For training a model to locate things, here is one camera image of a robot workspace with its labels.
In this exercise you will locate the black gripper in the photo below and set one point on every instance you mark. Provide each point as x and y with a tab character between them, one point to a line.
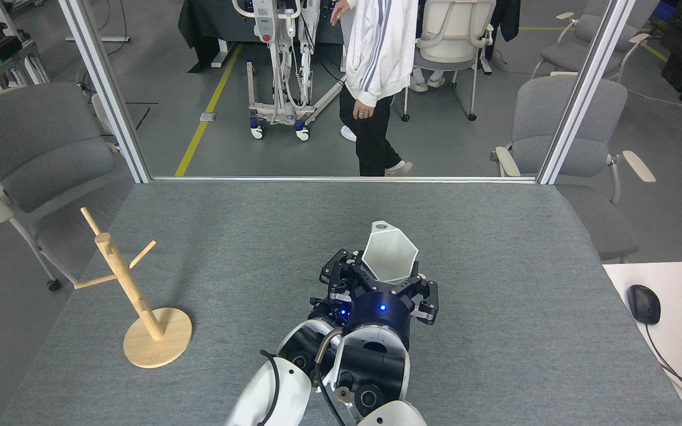
329	310
379	310

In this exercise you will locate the white faceted cup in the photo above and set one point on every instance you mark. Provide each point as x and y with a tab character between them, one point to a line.
388	254

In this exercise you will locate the wooden cup rack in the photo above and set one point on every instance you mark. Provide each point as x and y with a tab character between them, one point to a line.
151	349

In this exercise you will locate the person's hand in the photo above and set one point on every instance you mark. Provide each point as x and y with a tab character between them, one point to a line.
364	112
341	10

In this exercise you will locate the grey chair with cream armrests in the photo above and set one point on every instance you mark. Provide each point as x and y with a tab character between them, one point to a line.
601	231

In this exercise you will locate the grey floor plate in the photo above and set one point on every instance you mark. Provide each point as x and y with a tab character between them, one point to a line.
208	116

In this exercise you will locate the black computer mouse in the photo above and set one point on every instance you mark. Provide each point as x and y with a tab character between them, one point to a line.
643	305

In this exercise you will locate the seated person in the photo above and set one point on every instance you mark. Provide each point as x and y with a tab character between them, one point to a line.
430	83

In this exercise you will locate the person in black trousers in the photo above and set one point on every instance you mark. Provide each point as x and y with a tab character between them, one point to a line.
376	47

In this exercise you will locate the white stand on wheels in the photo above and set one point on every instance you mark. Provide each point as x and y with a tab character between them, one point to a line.
267	26

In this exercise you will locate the small grey chair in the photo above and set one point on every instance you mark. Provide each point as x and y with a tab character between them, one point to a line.
563	56

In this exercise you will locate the black jacket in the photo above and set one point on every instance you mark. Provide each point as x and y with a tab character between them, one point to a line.
508	18

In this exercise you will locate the grey chair with wheels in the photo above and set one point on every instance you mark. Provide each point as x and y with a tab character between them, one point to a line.
33	136

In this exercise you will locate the silver post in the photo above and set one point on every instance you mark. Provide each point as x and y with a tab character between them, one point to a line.
615	23
106	89

